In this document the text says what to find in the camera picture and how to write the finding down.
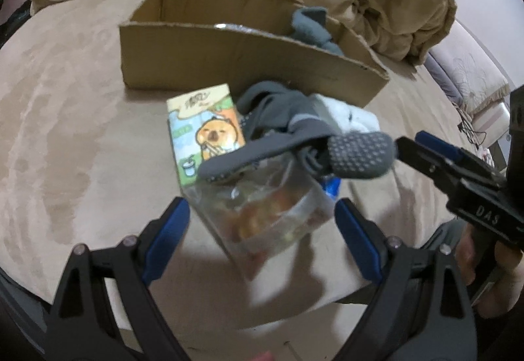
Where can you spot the blue tissue pack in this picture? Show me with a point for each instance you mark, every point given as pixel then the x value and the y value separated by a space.
pixel 331 186

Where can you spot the person left hand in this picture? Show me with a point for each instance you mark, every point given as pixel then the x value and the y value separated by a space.
pixel 265 356

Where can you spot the cartoon snack packet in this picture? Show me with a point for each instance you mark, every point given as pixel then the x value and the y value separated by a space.
pixel 203 124

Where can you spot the dark grey grip socks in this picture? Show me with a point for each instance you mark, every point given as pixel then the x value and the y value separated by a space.
pixel 279 120

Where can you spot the grey pillow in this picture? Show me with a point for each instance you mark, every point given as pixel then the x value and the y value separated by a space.
pixel 442 79

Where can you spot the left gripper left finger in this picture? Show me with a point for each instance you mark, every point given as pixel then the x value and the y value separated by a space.
pixel 82 324

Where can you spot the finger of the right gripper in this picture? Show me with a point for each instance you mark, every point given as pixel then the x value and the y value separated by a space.
pixel 442 149
pixel 446 175

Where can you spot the cardboard box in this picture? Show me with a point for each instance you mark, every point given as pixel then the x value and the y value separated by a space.
pixel 184 45

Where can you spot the person right hand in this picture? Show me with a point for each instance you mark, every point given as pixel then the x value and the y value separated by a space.
pixel 479 260

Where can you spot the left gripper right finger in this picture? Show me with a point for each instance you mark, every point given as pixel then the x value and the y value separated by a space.
pixel 419 310

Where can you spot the white floral pillow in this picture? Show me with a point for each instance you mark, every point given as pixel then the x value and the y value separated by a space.
pixel 470 69

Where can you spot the blue-grey knitted sock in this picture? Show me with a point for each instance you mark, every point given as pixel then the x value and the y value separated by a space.
pixel 309 26

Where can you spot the beige bed sheet mattress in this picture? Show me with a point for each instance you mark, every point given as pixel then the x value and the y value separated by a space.
pixel 85 160

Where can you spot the white socks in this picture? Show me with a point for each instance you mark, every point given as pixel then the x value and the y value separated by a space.
pixel 343 117

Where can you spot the clear snack bag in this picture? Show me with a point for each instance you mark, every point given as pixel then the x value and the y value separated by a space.
pixel 262 211

